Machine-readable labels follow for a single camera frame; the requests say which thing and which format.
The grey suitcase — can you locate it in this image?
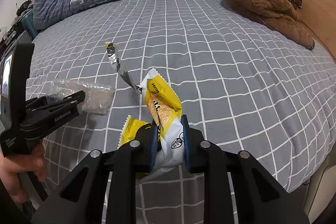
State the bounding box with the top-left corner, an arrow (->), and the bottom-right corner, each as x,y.
5,30 -> 33,51

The clear plastic bag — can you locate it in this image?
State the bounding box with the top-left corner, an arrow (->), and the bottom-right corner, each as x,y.
51,79 -> 116,115

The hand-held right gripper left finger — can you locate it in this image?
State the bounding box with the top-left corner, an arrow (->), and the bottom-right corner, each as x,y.
30,123 -> 159,224

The person's left hand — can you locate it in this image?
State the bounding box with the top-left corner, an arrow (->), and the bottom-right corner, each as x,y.
0,145 -> 49,203

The teal plastic chair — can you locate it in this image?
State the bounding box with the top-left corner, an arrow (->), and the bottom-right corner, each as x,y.
22,10 -> 38,39

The black gadget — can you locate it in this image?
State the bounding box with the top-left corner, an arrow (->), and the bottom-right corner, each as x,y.
16,0 -> 34,16

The yellow snack wrapper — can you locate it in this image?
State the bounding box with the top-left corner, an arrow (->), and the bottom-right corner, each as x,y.
117,68 -> 187,182

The silver foil wrapper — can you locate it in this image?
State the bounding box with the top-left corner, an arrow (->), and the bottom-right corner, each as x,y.
105,42 -> 143,95

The brown fleece garment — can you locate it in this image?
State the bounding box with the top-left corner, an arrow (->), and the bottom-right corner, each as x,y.
220,0 -> 315,51

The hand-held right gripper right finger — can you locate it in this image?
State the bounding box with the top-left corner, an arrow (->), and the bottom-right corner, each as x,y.
181,114 -> 310,224

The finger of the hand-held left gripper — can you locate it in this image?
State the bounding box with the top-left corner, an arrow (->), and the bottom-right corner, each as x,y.
26,94 -> 58,109
26,91 -> 86,121

